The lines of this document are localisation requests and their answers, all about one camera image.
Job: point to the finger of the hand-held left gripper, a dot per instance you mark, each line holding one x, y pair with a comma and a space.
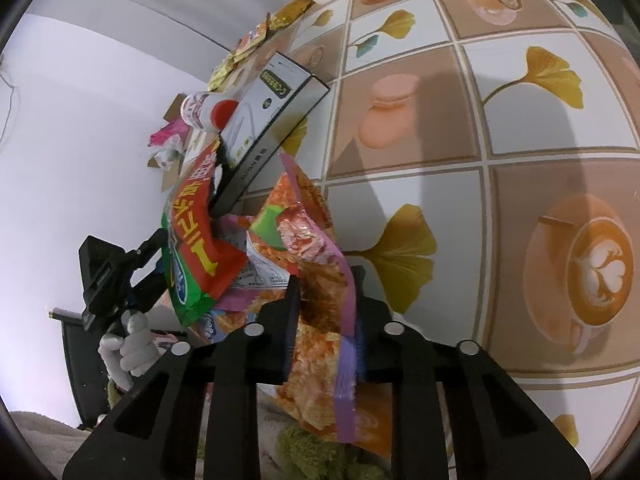
150, 290
147, 247

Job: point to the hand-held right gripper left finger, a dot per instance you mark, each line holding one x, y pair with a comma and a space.
291, 320

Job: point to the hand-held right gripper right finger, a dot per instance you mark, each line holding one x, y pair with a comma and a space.
372, 320

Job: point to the orange purple-striped snack bag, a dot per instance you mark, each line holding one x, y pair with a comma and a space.
310, 240

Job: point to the person's left hand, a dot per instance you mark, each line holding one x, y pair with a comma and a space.
135, 350

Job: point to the red green snack bag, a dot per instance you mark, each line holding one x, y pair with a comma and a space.
200, 240

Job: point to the blue snack packet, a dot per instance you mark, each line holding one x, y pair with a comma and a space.
220, 327

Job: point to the brown cardboard box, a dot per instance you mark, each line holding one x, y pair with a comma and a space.
172, 175

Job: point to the white green plastic wrapper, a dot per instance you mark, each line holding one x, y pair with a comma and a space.
167, 152

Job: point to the pink wrapper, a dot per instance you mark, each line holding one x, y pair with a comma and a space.
167, 134

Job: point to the green fuzzy cloth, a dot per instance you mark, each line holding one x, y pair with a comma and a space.
310, 452

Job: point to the red white cup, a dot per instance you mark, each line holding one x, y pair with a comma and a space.
200, 110

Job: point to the beige blanket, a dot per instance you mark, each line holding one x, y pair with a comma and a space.
45, 450

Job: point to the black white flat box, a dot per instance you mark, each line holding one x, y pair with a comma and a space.
270, 100

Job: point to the pale yellow snack packet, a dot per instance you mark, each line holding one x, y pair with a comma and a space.
225, 70

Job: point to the patterned tablecloth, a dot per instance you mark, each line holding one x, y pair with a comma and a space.
450, 135

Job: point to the orange snack packet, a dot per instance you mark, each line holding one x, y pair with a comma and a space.
250, 37

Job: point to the gold snack packet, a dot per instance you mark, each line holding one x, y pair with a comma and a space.
290, 10

